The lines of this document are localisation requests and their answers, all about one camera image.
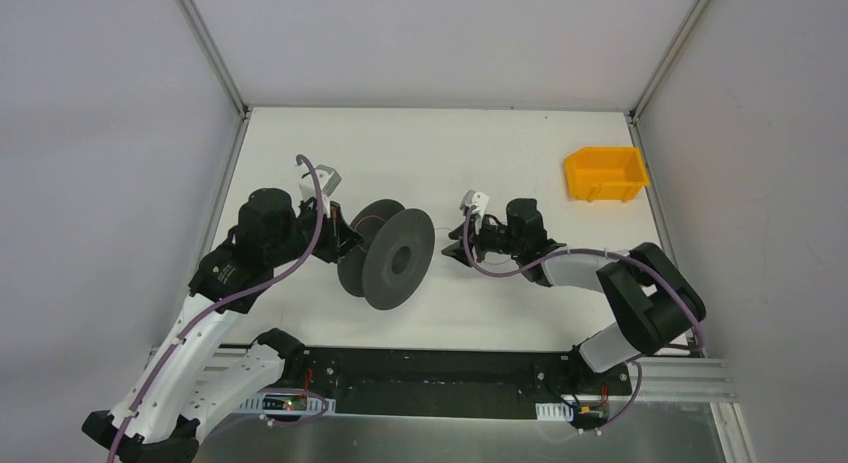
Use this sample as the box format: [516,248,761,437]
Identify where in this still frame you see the white cable duct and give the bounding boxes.
[535,402,574,423]
[233,392,336,417]

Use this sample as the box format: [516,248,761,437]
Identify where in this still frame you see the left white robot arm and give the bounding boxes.
[82,188,364,462]

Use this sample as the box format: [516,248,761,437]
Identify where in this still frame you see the orange plastic bin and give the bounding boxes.
[563,146,651,202]

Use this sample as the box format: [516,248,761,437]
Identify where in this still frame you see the black cable spool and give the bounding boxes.
[337,199,435,311]

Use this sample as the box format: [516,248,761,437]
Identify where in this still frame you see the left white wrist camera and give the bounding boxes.
[297,164,342,205]

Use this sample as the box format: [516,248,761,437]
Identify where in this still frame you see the right white cable duct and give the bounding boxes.
[535,402,574,423]

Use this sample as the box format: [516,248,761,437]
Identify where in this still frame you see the aluminium frame rail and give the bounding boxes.
[139,345,738,403]

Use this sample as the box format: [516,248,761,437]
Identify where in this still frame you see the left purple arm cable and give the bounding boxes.
[105,154,331,463]

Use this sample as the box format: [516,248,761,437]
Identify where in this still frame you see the left white cable duct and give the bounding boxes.
[233,392,336,417]

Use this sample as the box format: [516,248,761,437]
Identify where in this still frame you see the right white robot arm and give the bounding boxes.
[442,190,706,393]

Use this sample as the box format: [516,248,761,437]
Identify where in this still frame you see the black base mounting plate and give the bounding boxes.
[273,347,633,420]

